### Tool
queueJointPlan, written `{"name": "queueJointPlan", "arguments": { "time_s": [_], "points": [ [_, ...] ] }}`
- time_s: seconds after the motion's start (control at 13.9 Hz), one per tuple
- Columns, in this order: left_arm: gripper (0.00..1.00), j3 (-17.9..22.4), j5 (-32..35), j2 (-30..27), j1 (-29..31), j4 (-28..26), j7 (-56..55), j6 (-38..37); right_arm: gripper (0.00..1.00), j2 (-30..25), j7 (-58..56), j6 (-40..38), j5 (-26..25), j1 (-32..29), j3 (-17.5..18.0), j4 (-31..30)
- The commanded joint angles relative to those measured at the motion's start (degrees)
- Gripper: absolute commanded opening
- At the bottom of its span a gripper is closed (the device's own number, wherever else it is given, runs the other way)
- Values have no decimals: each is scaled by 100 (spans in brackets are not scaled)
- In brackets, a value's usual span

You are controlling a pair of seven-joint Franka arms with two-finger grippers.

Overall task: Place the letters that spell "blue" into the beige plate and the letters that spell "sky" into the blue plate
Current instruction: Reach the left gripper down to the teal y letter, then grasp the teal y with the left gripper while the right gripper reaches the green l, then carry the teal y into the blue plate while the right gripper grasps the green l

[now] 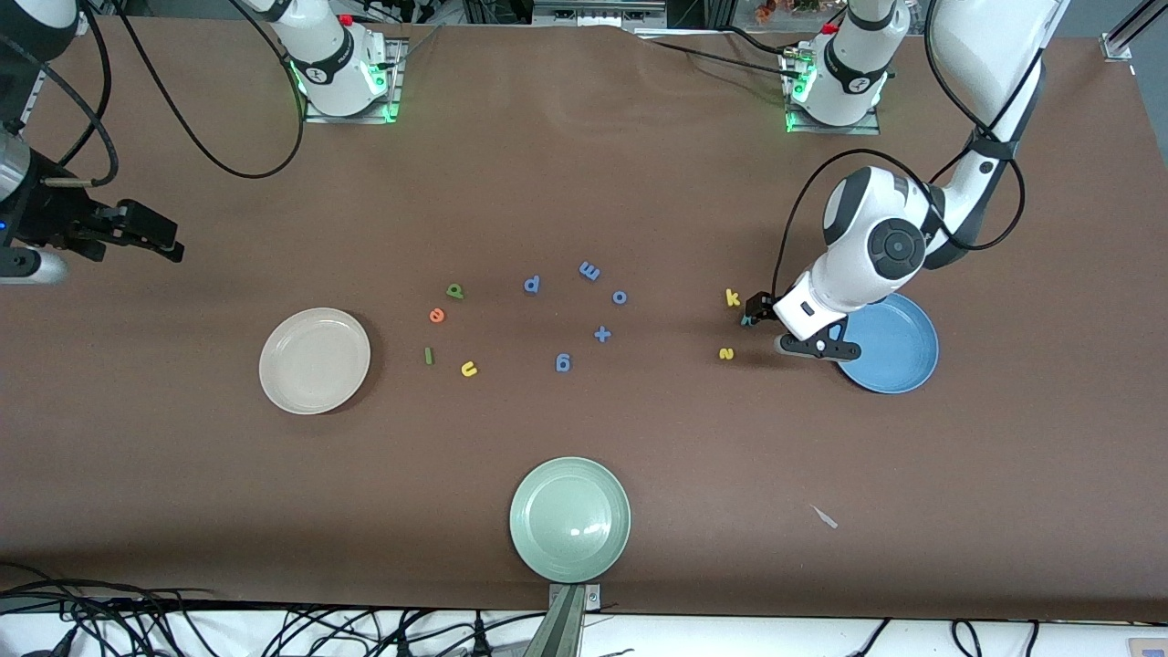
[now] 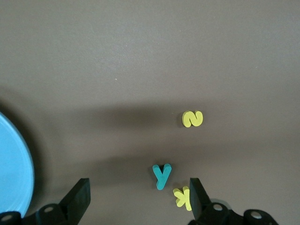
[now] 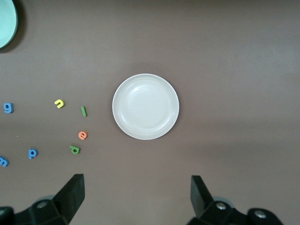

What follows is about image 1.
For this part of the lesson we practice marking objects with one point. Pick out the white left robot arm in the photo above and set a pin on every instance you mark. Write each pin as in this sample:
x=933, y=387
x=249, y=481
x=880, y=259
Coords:
x=890, y=246

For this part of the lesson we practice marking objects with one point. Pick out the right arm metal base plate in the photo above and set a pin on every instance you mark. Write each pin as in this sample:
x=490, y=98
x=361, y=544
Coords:
x=351, y=119

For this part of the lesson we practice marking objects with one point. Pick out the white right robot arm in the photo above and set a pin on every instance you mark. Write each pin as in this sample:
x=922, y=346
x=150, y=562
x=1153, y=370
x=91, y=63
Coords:
x=333, y=64

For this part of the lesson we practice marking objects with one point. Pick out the aluminium frame rail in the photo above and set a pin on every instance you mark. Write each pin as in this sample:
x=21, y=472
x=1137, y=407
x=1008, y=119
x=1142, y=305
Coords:
x=36, y=87
x=1118, y=44

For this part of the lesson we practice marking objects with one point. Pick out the pale green plate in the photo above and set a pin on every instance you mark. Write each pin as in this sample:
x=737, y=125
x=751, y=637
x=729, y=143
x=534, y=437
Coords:
x=570, y=520

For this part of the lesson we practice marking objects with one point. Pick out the blue letter g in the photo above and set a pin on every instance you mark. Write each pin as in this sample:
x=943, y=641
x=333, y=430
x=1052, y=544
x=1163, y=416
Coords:
x=568, y=363

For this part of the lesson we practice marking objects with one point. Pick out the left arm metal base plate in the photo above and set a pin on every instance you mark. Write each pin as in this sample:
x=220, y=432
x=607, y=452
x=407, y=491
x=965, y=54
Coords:
x=835, y=130

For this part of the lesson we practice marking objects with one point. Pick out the white paper scrap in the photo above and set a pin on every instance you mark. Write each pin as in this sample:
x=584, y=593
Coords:
x=826, y=518

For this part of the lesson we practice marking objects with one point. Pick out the blue letter m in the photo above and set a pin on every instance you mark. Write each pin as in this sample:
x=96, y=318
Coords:
x=589, y=271

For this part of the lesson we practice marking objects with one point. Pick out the brown table cover sheet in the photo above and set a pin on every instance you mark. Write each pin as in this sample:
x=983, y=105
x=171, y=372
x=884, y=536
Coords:
x=584, y=182

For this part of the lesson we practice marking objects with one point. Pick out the blue plate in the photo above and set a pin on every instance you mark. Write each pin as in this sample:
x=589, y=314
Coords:
x=899, y=351

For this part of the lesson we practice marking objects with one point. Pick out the grey metal box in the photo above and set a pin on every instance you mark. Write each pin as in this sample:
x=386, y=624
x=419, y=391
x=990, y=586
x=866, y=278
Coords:
x=598, y=16

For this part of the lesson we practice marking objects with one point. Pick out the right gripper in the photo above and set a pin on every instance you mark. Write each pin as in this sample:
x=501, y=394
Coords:
x=47, y=219

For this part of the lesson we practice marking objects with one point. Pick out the pale beige plate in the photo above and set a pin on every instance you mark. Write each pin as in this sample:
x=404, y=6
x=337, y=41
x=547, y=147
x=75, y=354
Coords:
x=315, y=361

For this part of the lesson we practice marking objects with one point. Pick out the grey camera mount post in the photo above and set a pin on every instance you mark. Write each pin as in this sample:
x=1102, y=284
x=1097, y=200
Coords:
x=561, y=630

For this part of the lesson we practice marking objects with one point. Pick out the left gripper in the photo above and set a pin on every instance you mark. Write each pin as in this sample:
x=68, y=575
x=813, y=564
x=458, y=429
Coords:
x=760, y=307

